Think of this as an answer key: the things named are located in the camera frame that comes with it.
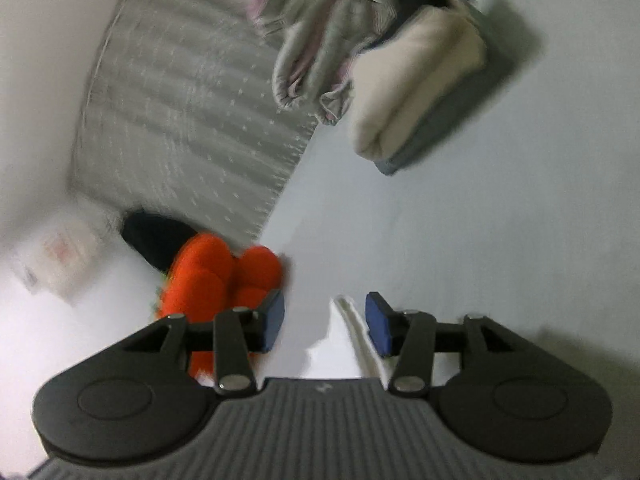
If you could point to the white plastic bag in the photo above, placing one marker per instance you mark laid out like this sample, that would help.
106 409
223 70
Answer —
60 255

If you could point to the folded beige garment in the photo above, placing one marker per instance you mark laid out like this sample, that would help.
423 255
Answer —
415 75

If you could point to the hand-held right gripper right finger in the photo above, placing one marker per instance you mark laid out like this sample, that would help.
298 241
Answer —
380 325

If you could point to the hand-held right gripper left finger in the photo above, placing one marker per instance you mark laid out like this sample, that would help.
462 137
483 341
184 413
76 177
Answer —
272 322

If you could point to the black plush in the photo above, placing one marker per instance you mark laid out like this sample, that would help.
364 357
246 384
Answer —
155 240

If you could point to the folded grey pink blanket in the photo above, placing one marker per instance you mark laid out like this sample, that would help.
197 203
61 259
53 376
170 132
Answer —
330 40

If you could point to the grey dotted curtain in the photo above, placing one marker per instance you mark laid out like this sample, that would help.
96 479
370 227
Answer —
190 110

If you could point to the white printed shirt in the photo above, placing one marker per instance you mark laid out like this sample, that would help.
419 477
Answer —
345 355

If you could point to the orange pumpkin plush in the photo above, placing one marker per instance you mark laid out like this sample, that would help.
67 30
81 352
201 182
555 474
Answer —
210 270

